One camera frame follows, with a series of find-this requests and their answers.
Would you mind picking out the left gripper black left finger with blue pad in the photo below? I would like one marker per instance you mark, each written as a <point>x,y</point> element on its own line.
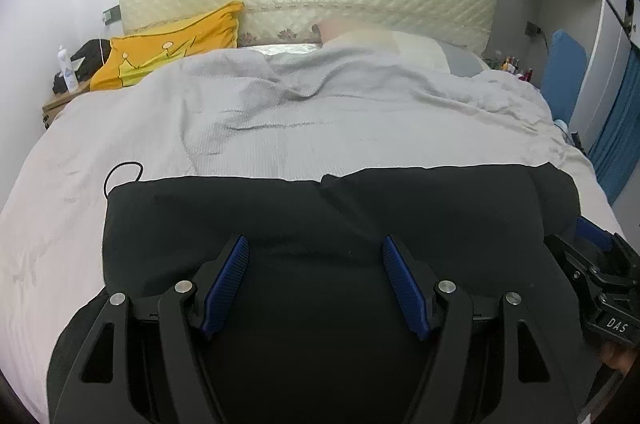
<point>100,387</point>

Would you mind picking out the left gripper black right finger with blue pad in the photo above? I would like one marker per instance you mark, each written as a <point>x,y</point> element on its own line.
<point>443,316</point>

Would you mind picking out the black puffer jacket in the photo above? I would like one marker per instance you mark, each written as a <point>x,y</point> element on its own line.
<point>315,333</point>

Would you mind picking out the person's right hand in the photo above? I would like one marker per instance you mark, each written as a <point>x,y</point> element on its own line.
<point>617,357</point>

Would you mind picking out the blue curtain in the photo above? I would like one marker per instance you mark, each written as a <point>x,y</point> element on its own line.
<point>615,154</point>

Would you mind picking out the blue cushioned chair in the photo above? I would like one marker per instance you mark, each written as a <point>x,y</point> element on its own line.
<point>563,74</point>

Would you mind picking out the small bottles on right nightstand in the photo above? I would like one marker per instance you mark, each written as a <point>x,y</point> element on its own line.
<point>511,65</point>

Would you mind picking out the wooden nightstand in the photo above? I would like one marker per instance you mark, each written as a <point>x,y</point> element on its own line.
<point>57,103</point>

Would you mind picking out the white lotion bottle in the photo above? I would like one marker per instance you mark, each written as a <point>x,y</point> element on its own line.
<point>67,70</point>

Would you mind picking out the grey and cream pillow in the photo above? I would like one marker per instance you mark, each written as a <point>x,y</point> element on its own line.
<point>422,51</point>

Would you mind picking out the yellow crown pillow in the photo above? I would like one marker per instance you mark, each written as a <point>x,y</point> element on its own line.
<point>135,56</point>

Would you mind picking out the black bag on nightstand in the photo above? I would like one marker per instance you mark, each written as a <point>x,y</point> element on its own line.
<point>89,58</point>

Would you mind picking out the grey bed duvet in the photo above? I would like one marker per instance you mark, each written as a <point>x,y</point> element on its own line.
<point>238,112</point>

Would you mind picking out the wall power socket right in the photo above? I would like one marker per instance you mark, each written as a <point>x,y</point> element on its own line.
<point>532,30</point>

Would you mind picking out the wall power socket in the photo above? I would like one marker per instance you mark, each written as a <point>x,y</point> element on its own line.
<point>532,30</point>
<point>111,15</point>

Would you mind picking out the wall power socket left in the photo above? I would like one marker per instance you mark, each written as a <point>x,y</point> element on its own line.
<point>111,15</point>

